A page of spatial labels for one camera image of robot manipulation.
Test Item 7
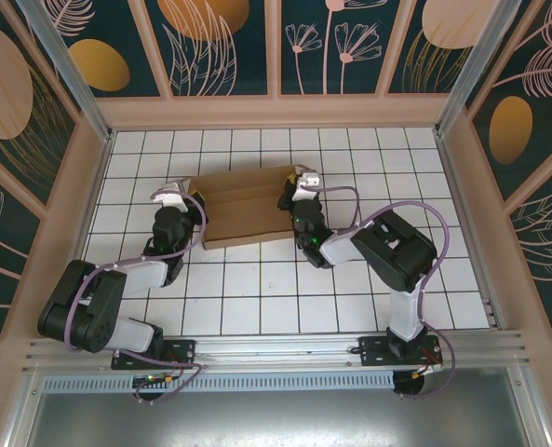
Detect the brown cardboard paper box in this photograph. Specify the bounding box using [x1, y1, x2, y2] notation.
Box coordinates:
[189, 163, 315, 251]

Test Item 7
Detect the grey metal sheet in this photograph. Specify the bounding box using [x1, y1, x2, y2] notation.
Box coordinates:
[5, 365, 549, 447]

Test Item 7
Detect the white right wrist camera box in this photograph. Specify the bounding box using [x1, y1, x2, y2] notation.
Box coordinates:
[291, 169, 324, 202]

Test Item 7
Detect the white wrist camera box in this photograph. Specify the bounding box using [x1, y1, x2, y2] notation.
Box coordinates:
[291, 169, 324, 202]
[150, 180, 192, 211]

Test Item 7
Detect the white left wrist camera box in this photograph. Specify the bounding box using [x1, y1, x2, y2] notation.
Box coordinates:
[150, 180, 192, 211]

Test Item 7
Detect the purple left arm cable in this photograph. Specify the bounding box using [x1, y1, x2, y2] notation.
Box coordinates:
[63, 190, 209, 406]

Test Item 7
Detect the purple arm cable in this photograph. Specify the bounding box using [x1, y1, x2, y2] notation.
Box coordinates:
[63, 190, 209, 406]
[319, 184, 458, 401]

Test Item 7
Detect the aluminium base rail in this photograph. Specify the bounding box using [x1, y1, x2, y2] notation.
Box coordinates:
[21, 329, 535, 373]

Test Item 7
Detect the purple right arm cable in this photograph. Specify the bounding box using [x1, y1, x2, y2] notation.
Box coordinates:
[319, 184, 458, 401]

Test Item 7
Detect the power wire with yellow connector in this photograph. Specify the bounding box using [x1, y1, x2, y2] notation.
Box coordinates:
[161, 356, 188, 388]
[412, 346, 445, 381]

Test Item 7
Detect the grey slotted cable duct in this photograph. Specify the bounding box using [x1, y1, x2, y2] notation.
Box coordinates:
[42, 371, 397, 393]

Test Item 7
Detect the aluminium frame post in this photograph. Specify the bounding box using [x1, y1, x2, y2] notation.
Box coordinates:
[15, 0, 114, 144]
[433, 0, 509, 139]

